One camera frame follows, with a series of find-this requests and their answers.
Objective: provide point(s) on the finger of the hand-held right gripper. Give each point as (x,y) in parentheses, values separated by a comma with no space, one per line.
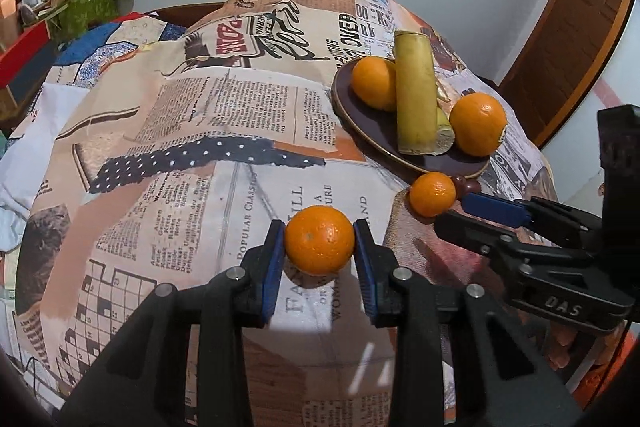
(470,232)
(492,207)

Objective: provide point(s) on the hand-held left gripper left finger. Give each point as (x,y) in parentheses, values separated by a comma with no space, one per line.
(272,277)

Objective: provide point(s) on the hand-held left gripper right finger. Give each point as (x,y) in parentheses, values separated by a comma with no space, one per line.
(367,277)

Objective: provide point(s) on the small tangerine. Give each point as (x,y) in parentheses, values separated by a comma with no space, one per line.
(320,239)
(432,194)

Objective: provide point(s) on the large orange with sticker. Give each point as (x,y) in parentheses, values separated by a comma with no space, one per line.
(477,124)

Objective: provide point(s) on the purple plate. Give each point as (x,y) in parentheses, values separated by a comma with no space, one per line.
(370,127)

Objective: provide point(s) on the large plain orange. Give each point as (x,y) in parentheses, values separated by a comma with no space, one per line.
(374,82)

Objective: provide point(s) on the small red date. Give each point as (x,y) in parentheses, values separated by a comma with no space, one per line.
(462,184)

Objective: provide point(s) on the newspaper print cloth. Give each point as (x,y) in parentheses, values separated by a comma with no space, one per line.
(200,207)

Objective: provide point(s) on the brown wooden door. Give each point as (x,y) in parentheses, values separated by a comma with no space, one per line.
(575,47)

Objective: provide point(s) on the dark wooden headboard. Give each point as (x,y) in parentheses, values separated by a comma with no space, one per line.
(200,14)

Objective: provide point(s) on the white crumpled cloth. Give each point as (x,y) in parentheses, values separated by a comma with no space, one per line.
(20,157)

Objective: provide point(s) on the blue patchwork quilt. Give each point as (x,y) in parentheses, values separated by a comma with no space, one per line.
(115,42)

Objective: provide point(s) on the dark grey box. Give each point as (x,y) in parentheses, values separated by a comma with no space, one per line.
(25,79)

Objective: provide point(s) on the green storage bag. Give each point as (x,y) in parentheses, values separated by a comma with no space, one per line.
(75,9)

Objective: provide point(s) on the red box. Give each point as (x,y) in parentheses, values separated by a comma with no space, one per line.
(27,42)

